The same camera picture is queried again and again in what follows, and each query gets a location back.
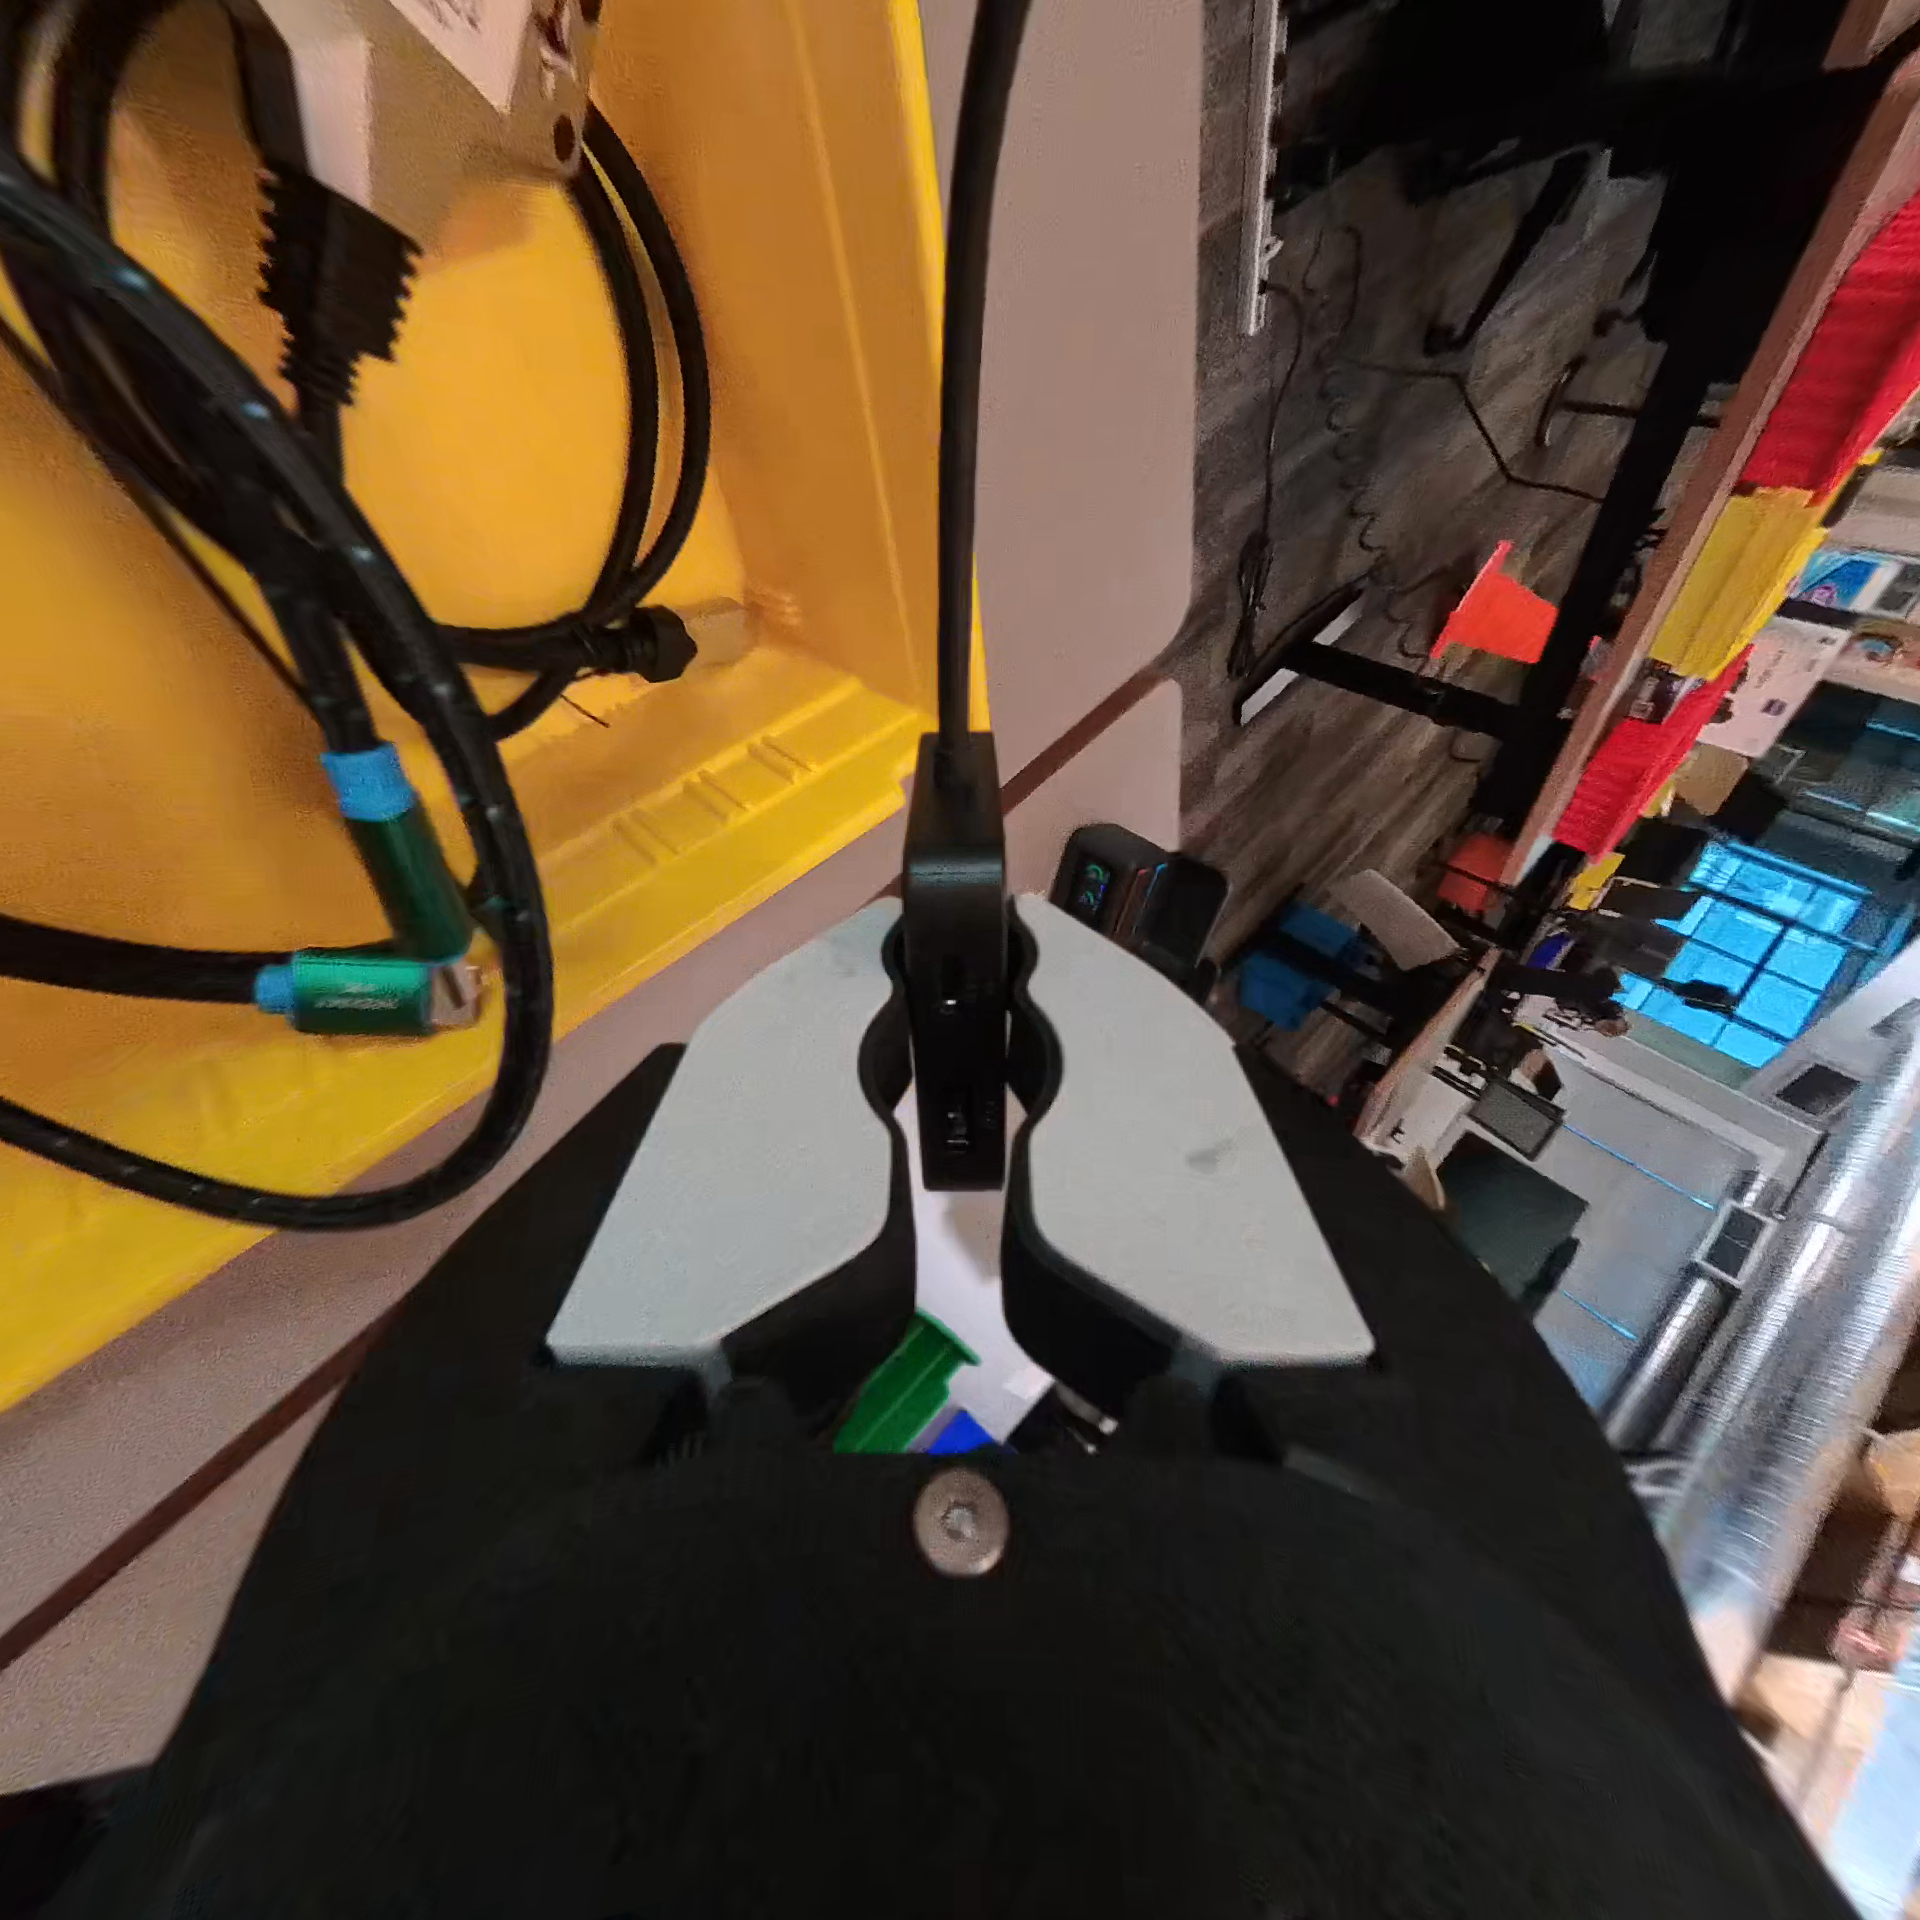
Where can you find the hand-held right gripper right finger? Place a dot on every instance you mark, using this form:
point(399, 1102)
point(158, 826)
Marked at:
point(1186, 1184)

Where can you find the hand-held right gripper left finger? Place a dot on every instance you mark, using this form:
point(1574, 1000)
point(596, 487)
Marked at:
point(751, 1170)

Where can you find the black square adapter hub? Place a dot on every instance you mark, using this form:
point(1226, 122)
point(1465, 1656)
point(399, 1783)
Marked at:
point(957, 901)

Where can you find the yellow plastic bin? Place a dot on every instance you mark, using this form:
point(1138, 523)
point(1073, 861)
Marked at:
point(149, 750)

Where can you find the green plastic piece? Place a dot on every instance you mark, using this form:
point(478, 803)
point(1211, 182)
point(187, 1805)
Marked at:
point(902, 1381)

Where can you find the black charger with display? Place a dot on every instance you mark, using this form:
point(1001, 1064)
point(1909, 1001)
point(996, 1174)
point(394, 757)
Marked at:
point(1142, 901)

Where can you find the stack of red bins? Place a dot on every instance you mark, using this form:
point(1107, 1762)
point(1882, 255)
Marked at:
point(1628, 765)
point(1845, 359)

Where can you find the orange cone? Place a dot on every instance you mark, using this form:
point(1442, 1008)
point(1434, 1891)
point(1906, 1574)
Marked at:
point(1493, 609)

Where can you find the stack of yellow bins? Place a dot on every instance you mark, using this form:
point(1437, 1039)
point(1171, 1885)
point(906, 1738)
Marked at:
point(1740, 585)

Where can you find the white adapter box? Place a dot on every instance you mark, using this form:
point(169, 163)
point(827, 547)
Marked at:
point(435, 106)

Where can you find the silver ventilation duct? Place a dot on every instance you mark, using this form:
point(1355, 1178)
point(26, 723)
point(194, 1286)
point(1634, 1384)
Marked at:
point(1771, 1320)

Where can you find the white rail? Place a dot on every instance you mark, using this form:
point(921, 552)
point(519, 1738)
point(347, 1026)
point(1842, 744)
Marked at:
point(1260, 149)

